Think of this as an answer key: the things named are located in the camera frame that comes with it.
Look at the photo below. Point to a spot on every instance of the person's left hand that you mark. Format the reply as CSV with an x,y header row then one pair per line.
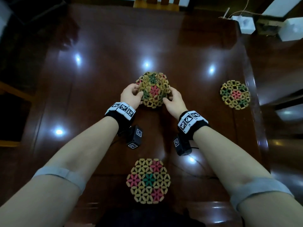
x,y
130,96

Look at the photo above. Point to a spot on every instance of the white box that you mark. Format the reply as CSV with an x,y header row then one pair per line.
x,y
292,29
246,24

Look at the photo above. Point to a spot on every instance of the coaster with red centre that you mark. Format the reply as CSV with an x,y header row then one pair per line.
x,y
235,94

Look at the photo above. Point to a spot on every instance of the white router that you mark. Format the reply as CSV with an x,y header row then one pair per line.
x,y
226,12

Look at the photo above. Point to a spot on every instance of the person's right hand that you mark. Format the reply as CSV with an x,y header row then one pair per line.
x,y
176,105

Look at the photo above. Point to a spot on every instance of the black wristband with white markers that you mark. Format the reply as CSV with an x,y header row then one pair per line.
x,y
123,107
189,120

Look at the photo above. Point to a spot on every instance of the dark wooden table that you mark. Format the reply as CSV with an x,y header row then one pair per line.
x,y
106,68

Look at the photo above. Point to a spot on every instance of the person's left forearm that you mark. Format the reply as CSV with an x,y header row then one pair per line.
x,y
82,151

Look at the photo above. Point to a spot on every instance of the person's right forearm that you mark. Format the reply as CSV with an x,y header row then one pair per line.
x,y
225,158

